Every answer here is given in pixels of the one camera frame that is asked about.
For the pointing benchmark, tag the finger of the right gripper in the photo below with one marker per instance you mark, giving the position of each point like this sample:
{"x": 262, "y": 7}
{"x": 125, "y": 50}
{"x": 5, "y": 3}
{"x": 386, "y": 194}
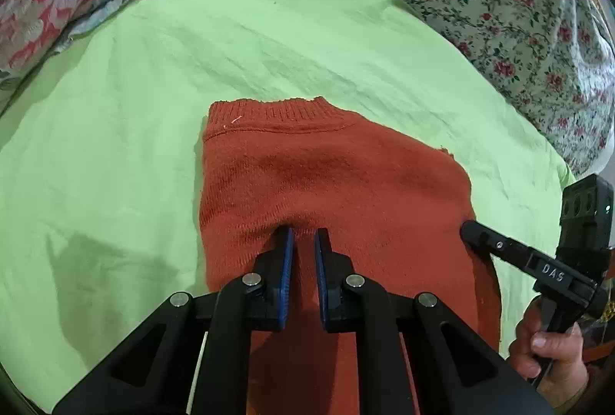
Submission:
{"x": 486, "y": 242}

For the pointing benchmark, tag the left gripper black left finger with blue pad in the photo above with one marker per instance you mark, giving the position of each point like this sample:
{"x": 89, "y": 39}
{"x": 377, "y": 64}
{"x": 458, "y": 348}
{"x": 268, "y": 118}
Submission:
{"x": 267, "y": 285}

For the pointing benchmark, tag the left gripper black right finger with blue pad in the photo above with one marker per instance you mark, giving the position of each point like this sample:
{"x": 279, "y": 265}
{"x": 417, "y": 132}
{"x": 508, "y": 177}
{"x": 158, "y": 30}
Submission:
{"x": 332, "y": 269}

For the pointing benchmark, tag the rust orange knit sweater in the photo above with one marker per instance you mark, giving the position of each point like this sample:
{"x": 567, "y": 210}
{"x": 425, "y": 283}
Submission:
{"x": 394, "y": 205}

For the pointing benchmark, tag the person's right hand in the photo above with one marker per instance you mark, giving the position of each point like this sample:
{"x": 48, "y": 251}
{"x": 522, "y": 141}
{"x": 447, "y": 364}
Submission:
{"x": 568, "y": 378}

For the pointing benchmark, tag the light green bed sheet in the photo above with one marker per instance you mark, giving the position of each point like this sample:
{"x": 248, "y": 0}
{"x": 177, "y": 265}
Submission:
{"x": 100, "y": 154}

